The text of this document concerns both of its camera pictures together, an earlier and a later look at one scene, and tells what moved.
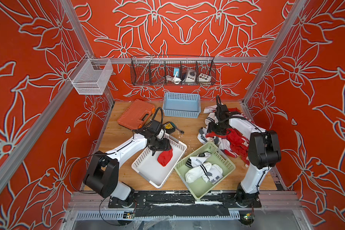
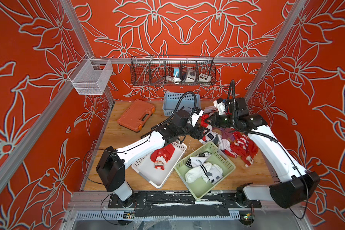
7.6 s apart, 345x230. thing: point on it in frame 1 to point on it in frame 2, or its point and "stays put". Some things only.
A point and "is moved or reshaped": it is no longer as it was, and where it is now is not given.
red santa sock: [239, 144] to [160, 163]
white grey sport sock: [196, 161] stays put
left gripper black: [165, 146] to [197, 130]
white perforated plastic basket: [148, 166] stays put
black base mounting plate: [184, 204] stays put
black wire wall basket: [150, 70] stays put
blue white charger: [175, 70] stays put
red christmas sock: [165, 156] is moved or reshaped
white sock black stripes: [196, 174] stays put
